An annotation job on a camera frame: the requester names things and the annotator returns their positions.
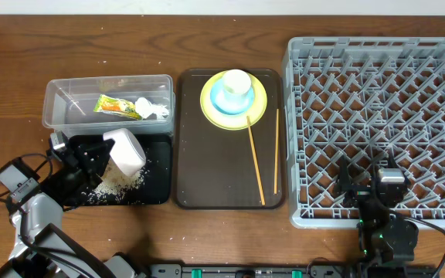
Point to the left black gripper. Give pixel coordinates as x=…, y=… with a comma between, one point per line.
x=78, y=161

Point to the white tissue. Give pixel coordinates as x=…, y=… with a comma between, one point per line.
x=148, y=110

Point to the white bowl with rice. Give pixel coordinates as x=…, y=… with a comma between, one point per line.
x=127, y=153

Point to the white cup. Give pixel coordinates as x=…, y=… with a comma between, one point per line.
x=236, y=85

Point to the light blue bowl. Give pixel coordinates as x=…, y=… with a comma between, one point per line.
x=229, y=103

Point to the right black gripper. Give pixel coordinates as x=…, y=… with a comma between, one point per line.
x=360, y=193

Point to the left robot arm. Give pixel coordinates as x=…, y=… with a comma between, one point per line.
x=36, y=206

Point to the spilled rice pile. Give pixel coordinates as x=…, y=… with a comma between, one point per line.
x=115, y=184

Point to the dark brown serving tray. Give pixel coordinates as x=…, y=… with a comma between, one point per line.
x=214, y=167

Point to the grey dishwasher rack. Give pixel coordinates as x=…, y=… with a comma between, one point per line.
x=366, y=99

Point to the clear plastic bin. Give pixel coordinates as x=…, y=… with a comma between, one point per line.
x=69, y=104

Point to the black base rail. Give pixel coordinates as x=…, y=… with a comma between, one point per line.
x=320, y=269

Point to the left wooden chopstick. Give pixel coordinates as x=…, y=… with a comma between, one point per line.
x=255, y=161

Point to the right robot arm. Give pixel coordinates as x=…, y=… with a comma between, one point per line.
x=387, y=241

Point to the green snack wrapper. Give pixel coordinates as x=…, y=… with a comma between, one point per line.
x=117, y=107

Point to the yellow plate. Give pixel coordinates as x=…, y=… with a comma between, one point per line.
x=233, y=122

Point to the black plastic tray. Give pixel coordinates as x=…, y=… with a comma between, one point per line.
x=157, y=170

